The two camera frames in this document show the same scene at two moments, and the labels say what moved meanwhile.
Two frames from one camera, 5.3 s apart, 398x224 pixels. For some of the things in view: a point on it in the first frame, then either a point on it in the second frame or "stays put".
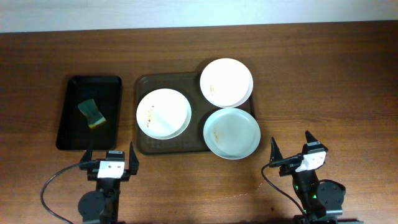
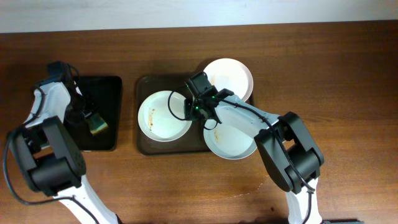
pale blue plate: (231, 133) stays put
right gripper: (288, 168) → (191, 107)
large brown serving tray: (193, 140) stays put
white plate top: (226, 83) stays put
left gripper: (130, 168) → (86, 112)
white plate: (163, 114) stays put
